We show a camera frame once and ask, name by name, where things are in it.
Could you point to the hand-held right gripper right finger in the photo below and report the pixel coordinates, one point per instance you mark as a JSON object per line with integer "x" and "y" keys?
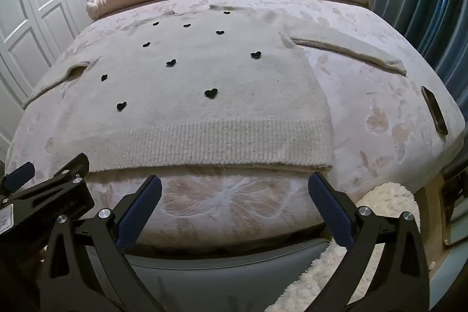
{"x": 329, "y": 209}

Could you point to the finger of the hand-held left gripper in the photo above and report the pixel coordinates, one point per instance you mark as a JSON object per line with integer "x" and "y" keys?
{"x": 69, "y": 171}
{"x": 20, "y": 175}

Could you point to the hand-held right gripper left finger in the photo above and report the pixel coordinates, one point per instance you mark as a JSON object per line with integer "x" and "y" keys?
{"x": 139, "y": 213}

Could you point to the cream knit sweater black hearts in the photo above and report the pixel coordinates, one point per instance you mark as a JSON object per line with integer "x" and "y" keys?
{"x": 219, "y": 114}

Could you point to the white fluffy rug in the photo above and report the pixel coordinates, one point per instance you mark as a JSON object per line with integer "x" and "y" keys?
{"x": 384, "y": 198}

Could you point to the leaning mirror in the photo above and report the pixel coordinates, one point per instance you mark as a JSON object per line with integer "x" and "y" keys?
{"x": 455, "y": 220}

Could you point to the black smartphone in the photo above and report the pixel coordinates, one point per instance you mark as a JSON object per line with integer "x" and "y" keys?
{"x": 435, "y": 111}

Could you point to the white panelled wardrobe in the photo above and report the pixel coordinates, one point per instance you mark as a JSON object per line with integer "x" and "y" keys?
{"x": 36, "y": 5}

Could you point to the blue curtain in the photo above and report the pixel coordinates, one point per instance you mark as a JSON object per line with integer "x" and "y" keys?
{"x": 420, "y": 5}

